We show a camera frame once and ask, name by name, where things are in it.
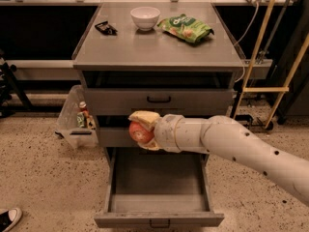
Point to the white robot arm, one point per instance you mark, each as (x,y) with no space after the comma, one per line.
(226,138)

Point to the clear plastic bin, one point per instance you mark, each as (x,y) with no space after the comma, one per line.
(67,125)

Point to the black snack wrapper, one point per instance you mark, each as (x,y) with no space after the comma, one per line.
(105,28)

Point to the grey drawer cabinet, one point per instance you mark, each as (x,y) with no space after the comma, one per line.
(154,59)

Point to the green chip bag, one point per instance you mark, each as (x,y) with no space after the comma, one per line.
(187,28)

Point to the yellow ladder frame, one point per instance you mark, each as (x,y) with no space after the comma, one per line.
(280,90)

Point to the grey bottom drawer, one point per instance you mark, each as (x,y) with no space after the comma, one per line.
(156,190)

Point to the white bowl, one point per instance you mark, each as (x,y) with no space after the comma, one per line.
(145,18)

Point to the grey top drawer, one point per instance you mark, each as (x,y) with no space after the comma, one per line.
(188,102)

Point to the green can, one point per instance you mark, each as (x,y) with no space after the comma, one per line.
(80,120)

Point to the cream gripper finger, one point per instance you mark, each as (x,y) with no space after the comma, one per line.
(151,145)
(147,119)

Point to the red apple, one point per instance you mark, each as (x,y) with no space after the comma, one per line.
(139,134)

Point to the grey drawer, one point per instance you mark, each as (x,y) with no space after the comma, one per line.
(112,137)
(188,102)
(156,190)

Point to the black stand left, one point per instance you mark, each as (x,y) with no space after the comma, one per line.
(10,84)

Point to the grey middle drawer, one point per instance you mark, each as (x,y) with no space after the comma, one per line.
(112,137)

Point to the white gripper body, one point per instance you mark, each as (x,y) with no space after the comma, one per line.
(165,131)

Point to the black white sneaker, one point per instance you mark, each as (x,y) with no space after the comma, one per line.
(9,219)

